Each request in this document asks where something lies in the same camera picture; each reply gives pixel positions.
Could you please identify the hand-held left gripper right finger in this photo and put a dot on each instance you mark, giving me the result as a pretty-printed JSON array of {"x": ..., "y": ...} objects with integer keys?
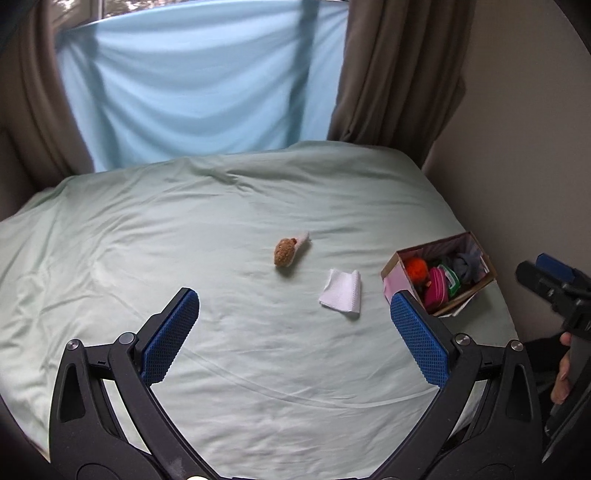
[{"x": 420, "y": 341}]

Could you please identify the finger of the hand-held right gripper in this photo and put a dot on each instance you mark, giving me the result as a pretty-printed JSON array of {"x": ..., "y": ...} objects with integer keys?
[
  {"x": 554, "y": 266},
  {"x": 533, "y": 279}
]

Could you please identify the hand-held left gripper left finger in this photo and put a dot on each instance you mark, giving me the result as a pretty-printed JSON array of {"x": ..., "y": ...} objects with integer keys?
[{"x": 171, "y": 341}]

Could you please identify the pink pouch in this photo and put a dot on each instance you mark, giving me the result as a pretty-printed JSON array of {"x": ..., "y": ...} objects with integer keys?
[{"x": 436, "y": 288}]

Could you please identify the blue-grey sock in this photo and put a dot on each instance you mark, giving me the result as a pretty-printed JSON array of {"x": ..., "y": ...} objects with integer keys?
[{"x": 466, "y": 267}]

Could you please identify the green wipes packet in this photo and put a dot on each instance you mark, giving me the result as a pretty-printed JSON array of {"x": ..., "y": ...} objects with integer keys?
[{"x": 453, "y": 281}]

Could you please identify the cardboard box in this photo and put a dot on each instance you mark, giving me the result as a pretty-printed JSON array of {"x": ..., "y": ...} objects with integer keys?
[{"x": 391, "y": 278}]

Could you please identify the orange plush toy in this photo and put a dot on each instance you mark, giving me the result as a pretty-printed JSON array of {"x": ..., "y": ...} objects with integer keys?
[{"x": 417, "y": 270}]

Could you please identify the white paper towel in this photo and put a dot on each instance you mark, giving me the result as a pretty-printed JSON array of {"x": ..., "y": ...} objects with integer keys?
[{"x": 341, "y": 291}]

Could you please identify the brown plush toy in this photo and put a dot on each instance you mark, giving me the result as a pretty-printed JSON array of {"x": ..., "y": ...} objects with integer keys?
[{"x": 284, "y": 253}]

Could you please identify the person's right hand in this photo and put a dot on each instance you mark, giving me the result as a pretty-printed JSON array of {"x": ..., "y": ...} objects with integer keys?
[{"x": 561, "y": 385}]

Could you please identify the bed with pale green sheet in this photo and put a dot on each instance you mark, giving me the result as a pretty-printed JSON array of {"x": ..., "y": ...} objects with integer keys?
[{"x": 184, "y": 221}]

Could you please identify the brown curtain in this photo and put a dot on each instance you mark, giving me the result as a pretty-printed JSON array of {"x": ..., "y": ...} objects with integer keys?
[
  {"x": 37, "y": 115},
  {"x": 397, "y": 69}
]

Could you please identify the light blue hanging cloth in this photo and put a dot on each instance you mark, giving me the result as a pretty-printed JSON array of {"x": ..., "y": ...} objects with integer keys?
[{"x": 184, "y": 83}]

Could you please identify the window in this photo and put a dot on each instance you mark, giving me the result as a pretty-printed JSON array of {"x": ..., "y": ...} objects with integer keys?
[{"x": 115, "y": 7}]

